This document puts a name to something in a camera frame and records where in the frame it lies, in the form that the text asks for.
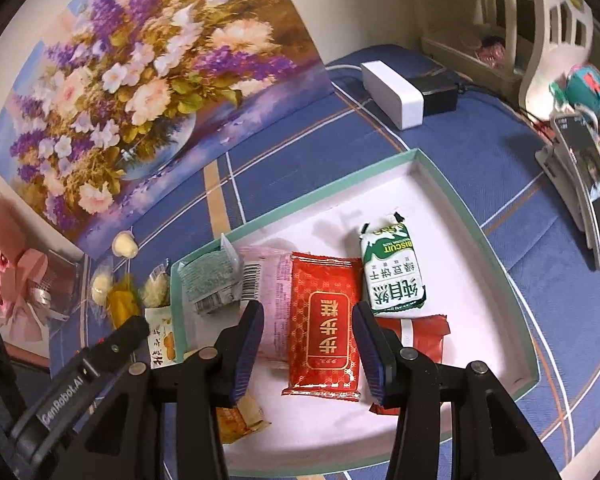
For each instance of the clear green snack packet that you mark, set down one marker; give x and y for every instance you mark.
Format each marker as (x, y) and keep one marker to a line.
(155, 287)

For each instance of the teal plush toy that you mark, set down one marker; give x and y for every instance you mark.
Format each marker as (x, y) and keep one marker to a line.
(587, 87)

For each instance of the smartphone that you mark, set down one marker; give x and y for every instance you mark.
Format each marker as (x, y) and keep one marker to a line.
(587, 180)

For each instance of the pink snack packet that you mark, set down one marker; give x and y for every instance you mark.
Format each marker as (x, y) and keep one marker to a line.
(277, 280)

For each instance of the white box with teal rim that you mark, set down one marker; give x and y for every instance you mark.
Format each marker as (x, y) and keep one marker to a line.
(455, 270)

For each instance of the beige cracker packet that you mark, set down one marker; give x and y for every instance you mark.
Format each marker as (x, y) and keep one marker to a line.
(240, 417)

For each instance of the light green snack packet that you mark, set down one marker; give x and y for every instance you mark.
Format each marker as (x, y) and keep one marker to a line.
(207, 277)

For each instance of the white rectangular device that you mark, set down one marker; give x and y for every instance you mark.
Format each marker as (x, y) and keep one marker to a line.
(395, 92)

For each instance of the pink flower bouquet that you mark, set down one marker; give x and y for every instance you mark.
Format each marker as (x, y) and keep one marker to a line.
(25, 270)

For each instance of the black power adapter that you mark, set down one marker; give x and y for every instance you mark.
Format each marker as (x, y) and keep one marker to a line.
(437, 95)

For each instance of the dark red white-striped snack packet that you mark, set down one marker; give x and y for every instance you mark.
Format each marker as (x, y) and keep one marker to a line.
(422, 340)

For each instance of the white carved chair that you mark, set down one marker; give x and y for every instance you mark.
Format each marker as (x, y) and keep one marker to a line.
(545, 35)

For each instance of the green white biscuit packet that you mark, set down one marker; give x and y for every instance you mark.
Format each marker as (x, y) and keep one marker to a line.
(392, 275)

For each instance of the beige shelf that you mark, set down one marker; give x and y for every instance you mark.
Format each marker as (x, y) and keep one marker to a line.
(460, 45)

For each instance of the red patterned snack packet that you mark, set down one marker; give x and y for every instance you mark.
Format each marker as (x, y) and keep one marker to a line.
(325, 330)

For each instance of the white phone stand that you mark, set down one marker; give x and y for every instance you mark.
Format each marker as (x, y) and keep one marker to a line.
(555, 165)

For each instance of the white printed snack packet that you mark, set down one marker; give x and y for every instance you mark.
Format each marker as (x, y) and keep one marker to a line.
(162, 335)

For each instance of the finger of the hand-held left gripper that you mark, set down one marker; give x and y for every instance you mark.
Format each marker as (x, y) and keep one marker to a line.
(65, 395)

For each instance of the clear glass vase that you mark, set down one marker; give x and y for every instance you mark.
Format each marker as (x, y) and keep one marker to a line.
(60, 280)

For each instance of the blue plaid cloth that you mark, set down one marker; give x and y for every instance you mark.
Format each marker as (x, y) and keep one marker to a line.
(555, 310)

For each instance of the yellow snack packet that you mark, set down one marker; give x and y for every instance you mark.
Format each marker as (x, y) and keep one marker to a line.
(120, 305)

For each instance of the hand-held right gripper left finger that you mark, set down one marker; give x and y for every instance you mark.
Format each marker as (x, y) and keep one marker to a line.
(247, 355)

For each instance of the clear cream pastry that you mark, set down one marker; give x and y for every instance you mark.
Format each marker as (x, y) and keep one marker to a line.
(101, 285)

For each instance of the flower painting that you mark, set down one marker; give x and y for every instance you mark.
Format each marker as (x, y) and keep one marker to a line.
(130, 85)

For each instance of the cream jelly cup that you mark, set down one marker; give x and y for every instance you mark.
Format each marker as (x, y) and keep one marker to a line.
(125, 245)

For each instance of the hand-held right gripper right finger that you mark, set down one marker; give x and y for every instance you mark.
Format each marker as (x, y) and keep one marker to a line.
(372, 355)

